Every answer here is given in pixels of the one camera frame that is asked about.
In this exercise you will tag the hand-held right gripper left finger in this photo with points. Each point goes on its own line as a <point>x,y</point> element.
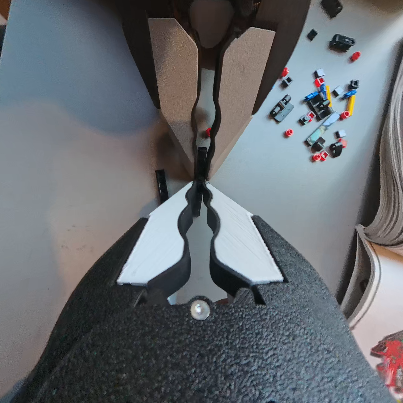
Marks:
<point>154,252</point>

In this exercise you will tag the pile of small brick pieces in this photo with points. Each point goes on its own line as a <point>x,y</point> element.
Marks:
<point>318,105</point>

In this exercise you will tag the open instruction booklet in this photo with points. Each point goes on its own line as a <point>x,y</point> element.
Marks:
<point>390,189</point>

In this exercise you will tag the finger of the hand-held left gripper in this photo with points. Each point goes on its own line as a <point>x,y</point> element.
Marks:
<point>242,78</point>
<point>176,78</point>

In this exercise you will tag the short black brick liftarm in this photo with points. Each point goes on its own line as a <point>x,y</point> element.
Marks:
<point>331,7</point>

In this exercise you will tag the red round bush brick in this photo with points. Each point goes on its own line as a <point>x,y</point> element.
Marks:
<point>355,56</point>
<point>207,132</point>
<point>288,133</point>

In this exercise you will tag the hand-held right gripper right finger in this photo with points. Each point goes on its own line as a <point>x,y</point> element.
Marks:
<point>245,248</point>

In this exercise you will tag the black pin connector brick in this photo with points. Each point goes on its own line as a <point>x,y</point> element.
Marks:
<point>341,42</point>

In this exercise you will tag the tiny black square brick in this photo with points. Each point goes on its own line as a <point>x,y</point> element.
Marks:
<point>311,34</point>

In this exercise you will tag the black brick plate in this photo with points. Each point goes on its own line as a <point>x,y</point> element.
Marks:
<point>201,163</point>
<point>161,185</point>
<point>197,201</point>

